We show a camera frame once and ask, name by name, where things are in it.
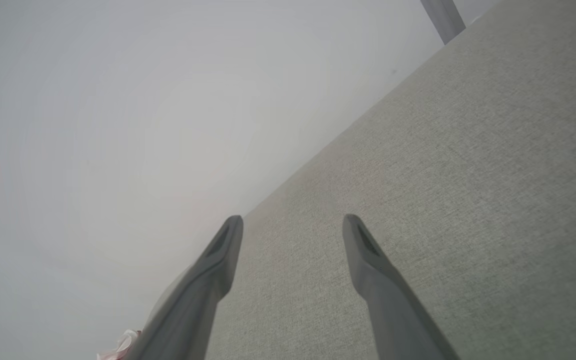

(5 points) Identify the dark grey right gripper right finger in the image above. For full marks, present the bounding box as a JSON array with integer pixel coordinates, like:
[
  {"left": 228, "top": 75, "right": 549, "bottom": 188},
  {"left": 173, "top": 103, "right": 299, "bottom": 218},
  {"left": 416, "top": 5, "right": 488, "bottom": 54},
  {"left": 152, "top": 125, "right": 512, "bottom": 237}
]
[{"left": 342, "top": 213, "right": 462, "bottom": 360}]

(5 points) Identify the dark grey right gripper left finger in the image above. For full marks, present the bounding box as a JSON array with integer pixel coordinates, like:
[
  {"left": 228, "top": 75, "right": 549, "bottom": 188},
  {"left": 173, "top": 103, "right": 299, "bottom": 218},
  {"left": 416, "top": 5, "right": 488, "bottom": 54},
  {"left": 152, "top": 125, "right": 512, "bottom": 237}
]
[{"left": 127, "top": 215, "right": 244, "bottom": 360}]

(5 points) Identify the grey metal post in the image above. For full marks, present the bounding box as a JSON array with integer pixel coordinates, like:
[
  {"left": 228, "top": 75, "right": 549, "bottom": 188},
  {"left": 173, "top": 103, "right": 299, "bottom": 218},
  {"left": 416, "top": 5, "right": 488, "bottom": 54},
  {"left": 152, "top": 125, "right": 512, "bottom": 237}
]
[{"left": 419, "top": 0, "right": 467, "bottom": 46}]

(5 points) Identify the red and white shirt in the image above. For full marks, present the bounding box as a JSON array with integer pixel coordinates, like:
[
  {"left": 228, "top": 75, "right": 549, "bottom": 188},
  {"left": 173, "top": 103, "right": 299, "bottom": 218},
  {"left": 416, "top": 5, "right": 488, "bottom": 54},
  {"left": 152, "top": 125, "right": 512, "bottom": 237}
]
[{"left": 95, "top": 328, "right": 144, "bottom": 360}]

